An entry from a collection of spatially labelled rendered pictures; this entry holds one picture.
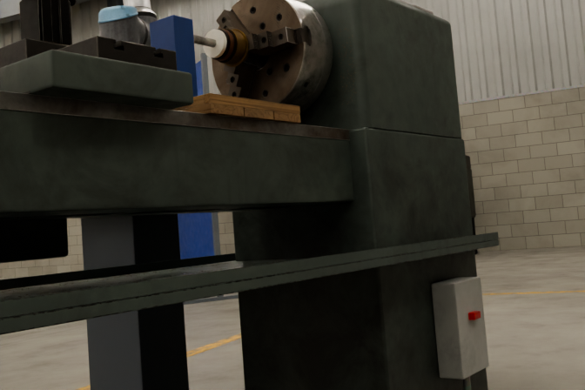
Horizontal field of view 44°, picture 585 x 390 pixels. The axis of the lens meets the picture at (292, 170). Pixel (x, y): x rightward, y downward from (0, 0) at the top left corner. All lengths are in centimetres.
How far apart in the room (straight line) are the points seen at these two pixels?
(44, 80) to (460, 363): 136
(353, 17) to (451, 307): 82
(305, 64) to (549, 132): 1010
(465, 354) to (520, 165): 980
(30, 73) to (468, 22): 1134
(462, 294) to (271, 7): 94
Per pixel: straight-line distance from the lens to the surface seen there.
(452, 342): 205
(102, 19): 225
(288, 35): 177
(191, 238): 746
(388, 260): 170
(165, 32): 163
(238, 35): 178
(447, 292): 204
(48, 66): 116
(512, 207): 1179
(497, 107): 1191
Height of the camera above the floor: 63
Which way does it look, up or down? 4 degrees up
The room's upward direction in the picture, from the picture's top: 4 degrees counter-clockwise
